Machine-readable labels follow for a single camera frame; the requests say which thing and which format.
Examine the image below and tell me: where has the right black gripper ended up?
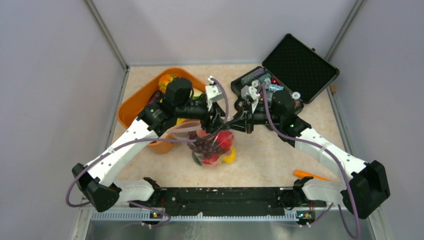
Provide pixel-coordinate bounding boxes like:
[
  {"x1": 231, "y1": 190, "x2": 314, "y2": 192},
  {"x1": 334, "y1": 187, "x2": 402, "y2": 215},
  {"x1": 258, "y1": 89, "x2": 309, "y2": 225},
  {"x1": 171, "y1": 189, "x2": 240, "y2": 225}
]
[{"x1": 227, "y1": 100, "x2": 282, "y2": 135}]

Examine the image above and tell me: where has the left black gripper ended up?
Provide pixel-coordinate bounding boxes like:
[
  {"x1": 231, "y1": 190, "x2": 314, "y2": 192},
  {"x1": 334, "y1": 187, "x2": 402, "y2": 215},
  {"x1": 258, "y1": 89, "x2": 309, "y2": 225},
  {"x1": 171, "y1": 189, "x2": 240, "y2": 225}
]
[{"x1": 176, "y1": 98, "x2": 230, "y2": 133}]

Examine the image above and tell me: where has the dark toy grape bunch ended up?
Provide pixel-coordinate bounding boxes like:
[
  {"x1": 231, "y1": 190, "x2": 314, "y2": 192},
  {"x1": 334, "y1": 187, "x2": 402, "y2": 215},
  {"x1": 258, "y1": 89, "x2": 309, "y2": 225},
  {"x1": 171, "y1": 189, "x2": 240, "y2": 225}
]
[{"x1": 187, "y1": 133, "x2": 224, "y2": 160}]

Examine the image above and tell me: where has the clear zip top bag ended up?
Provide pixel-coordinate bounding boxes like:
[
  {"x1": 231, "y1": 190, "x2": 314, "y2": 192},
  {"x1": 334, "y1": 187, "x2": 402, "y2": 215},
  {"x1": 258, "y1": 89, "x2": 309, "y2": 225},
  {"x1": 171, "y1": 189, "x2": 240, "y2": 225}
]
[{"x1": 167, "y1": 120, "x2": 237, "y2": 168}]

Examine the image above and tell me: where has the red toy tomato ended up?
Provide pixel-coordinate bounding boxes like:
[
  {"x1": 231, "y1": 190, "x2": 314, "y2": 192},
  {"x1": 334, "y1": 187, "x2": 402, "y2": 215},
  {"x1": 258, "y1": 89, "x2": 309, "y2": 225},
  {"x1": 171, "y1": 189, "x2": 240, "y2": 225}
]
[{"x1": 215, "y1": 130, "x2": 235, "y2": 150}]

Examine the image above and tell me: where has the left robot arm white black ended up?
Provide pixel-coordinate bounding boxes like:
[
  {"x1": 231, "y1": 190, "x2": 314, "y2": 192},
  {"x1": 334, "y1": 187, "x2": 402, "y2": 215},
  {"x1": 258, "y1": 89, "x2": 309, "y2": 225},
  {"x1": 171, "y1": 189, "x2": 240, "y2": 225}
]
[{"x1": 70, "y1": 76, "x2": 229, "y2": 213}]

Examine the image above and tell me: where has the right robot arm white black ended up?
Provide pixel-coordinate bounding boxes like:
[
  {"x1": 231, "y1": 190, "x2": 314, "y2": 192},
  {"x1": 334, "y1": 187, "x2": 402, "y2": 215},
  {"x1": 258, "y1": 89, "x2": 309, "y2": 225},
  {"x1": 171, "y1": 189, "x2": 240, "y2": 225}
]
[{"x1": 230, "y1": 86, "x2": 390, "y2": 219}]

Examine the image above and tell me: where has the toy eggplant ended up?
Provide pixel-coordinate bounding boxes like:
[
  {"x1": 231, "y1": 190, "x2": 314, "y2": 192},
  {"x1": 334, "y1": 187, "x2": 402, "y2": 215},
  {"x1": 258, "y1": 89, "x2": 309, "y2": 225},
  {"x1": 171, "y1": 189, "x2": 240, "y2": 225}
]
[{"x1": 147, "y1": 91, "x2": 162, "y2": 105}]

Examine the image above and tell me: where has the orange plastic basket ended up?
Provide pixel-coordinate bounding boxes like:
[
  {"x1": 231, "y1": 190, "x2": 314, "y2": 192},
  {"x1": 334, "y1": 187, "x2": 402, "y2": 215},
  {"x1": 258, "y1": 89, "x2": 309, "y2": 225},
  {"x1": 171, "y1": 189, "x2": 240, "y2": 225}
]
[{"x1": 117, "y1": 66, "x2": 210, "y2": 155}]

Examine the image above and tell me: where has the toy pineapple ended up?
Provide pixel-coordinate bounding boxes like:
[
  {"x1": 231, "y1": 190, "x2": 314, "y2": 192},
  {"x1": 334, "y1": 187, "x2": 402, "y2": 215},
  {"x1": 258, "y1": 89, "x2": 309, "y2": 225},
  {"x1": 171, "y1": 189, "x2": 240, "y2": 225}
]
[{"x1": 158, "y1": 73, "x2": 180, "y2": 94}]

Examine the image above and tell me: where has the black poker chip case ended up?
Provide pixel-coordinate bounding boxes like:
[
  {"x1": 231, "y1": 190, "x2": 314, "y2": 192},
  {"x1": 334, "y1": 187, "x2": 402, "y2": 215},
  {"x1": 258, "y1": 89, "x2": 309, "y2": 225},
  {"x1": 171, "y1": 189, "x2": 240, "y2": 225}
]
[{"x1": 230, "y1": 33, "x2": 340, "y2": 104}]

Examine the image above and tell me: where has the yellow toy lemon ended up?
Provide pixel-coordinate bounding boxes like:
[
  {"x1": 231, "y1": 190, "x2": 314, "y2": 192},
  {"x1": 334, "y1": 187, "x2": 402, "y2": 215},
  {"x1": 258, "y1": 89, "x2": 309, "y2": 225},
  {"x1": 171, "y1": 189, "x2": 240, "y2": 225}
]
[{"x1": 223, "y1": 146, "x2": 237, "y2": 164}]

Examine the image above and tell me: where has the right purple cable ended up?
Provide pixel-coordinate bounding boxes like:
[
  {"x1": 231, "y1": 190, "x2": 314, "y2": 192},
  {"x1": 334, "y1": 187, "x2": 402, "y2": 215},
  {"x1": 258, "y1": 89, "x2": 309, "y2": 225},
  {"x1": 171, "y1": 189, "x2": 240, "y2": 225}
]
[{"x1": 256, "y1": 84, "x2": 363, "y2": 240}]

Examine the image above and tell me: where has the purple cable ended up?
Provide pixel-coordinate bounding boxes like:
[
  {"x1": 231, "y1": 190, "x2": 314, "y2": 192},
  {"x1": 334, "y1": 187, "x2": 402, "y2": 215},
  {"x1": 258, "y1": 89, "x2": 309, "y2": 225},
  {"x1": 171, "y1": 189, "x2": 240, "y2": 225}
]
[
  {"x1": 256, "y1": 84, "x2": 363, "y2": 240},
  {"x1": 65, "y1": 76, "x2": 230, "y2": 228}
]

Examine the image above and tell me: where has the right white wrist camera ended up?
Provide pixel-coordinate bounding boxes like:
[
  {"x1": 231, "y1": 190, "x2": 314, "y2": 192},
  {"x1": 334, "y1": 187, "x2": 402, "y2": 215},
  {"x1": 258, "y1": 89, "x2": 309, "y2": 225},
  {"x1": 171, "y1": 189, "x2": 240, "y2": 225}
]
[{"x1": 240, "y1": 85, "x2": 261, "y2": 113}]

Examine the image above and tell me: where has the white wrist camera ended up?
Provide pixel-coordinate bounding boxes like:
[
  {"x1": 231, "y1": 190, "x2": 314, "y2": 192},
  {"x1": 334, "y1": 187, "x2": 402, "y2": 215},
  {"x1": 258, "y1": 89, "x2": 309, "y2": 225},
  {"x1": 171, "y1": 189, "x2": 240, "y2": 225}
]
[
  {"x1": 240, "y1": 85, "x2": 261, "y2": 113},
  {"x1": 204, "y1": 75, "x2": 224, "y2": 111}
]

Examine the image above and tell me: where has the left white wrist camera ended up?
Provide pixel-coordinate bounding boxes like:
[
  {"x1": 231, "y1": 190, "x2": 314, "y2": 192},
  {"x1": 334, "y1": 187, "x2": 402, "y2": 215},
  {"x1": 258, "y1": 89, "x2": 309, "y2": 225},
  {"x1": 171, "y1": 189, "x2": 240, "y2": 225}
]
[{"x1": 204, "y1": 75, "x2": 224, "y2": 111}]

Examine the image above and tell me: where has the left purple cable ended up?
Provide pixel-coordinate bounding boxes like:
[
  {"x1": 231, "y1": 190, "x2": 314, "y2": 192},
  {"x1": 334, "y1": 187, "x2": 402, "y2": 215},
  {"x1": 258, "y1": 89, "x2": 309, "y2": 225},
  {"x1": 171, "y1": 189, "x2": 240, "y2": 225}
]
[{"x1": 65, "y1": 76, "x2": 230, "y2": 228}]

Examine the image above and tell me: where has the orange handled tool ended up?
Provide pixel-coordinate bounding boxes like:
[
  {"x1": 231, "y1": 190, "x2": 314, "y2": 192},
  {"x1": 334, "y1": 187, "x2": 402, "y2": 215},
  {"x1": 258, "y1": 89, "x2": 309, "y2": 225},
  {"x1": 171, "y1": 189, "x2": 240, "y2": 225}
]
[{"x1": 293, "y1": 170, "x2": 329, "y2": 181}]

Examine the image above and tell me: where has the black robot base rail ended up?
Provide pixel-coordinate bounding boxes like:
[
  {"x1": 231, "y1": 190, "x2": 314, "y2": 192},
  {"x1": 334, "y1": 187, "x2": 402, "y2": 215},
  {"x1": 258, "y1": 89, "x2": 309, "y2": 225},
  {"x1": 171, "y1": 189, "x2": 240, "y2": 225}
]
[{"x1": 130, "y1": 187, "x2": 327, "y2": 217}]

